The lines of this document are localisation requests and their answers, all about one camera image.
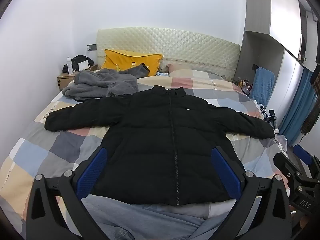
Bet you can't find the blue curtain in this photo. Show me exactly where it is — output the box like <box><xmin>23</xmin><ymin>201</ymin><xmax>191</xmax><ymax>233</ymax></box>
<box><xmin>279</xmin><ymin>67</ymin><xmax>317</xmax><ymax>145</ymax></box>

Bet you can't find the black bag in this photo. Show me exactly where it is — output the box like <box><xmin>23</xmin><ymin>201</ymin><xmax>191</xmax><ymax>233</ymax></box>
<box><xmin>62</xmin><ymin>54</ymin><xmax>95</xmax><ymax>73</ymax></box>

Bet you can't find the blue towel on chair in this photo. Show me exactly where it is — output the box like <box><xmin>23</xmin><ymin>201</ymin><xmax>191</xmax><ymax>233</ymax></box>
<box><xmin>250</xmin><ymin>67</ymin><xmax>275</xmax><ymax>108</ymax></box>

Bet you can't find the pink pillow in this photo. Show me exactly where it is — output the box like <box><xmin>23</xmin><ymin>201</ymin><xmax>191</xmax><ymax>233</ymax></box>
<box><xmin>166</xmin><ymin>64</ymin><xmax>190</xmax><ymax>74</ymax></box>

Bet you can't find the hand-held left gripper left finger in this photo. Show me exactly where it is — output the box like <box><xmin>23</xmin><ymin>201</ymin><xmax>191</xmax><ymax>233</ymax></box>
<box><xmin>26</xmin><ymin>146</ymin><xmax>110</xmax><ymax>240</ymax></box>

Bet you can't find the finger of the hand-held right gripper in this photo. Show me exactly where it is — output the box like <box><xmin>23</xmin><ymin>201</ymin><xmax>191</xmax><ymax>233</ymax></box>
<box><xmin>293</xmin><ymin>144</ymin><xmax>320</xmax><ymax>167</ymax></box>

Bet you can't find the black device with cables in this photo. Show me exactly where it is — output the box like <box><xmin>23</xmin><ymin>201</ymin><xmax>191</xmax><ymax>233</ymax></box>
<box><xmin>260</xmin><ymin>109</ymin><xmax>279</xmax><ymax>130</ymax></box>

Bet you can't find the cream quilted headboard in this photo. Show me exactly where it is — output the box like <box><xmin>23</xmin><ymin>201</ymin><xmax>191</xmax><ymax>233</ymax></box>
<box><xmin>96</xmin><ymin>27</ymin><xmax>241</xmax><ymax>82</ymax></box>

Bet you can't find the cluster of small bottles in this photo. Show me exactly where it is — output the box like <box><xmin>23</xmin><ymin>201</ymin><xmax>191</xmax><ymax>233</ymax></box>
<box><xmin>235</xmin><ymin>79</ymin><xmax>253</xmax><ymax>95</ymax></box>

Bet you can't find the black puffer jacket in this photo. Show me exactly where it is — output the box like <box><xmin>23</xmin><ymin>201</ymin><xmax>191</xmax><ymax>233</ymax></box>
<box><xmin>44</xmin><ymin>85</ymin><xmax>275</xmax><ymax>207</ymax></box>

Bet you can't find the wooden nightstand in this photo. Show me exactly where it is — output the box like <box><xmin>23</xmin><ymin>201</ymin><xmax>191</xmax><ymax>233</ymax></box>
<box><xmin>57</xmin><ymin>64</ymin><xmax>98</xmax><ymax>90</ymax></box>

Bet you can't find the grey fleece garment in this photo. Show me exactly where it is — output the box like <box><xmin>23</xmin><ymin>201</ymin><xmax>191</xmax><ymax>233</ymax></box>
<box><xmin>62</xmin><ymin>64</ymin><xmax>150</xmax><ymax>102</ymax></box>

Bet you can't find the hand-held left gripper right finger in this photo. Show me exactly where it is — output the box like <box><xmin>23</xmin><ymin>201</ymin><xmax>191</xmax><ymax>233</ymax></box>
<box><xmin>211</xmin><ymin>145</ymin><xmax>293</xmax><ymax>240</ymax></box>

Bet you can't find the grey wardrobe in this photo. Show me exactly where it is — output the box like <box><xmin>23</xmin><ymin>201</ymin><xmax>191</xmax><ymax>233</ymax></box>
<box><xmin>234</xmin><ymin>0</ymin><xmax>320</xmax><ymax>145</ymax></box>

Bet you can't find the yellow pillow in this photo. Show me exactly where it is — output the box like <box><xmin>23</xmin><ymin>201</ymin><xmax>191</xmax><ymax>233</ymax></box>
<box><xmin>101</xmin><ymin>49</ymin><xmax>163</xmax><ymax>77</ymax></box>

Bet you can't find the checkered bed cover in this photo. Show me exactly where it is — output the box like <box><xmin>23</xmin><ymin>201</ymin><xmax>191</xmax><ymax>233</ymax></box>
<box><xmin>0</xmin><ymin>69</ymin><xmax>288</xmax><ymax>240</ymax></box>

